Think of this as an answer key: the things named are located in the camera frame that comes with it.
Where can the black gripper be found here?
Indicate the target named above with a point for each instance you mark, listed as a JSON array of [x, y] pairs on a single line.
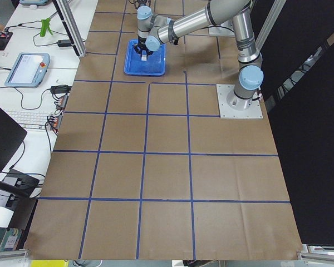
[[141, 48], [141, 1]]

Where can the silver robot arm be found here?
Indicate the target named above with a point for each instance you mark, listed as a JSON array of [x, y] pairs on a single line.
[[154, 30]]

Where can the blue plastic tray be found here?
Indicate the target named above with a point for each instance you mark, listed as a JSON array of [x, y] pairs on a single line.
[[155, 64]]

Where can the black power adapter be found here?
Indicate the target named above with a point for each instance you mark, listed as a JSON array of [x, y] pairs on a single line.
[[64, 43]]

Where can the green grabber tool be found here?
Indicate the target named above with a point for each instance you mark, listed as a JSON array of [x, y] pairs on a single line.
[[45, 27]]

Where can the blue teach pendant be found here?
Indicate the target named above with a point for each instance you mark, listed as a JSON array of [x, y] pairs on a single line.
[[29, 70]]

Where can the white keyboard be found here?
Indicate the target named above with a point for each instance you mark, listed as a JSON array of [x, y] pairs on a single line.
[[30, 120]]

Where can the black monitor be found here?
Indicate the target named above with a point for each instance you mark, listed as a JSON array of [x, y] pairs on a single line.
[[11, 137]]

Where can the aluminium frame post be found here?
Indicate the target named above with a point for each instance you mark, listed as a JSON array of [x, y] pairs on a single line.
[[66, 16]]

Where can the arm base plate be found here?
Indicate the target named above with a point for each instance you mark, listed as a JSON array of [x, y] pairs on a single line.
[[232, 107], [226, 31]]

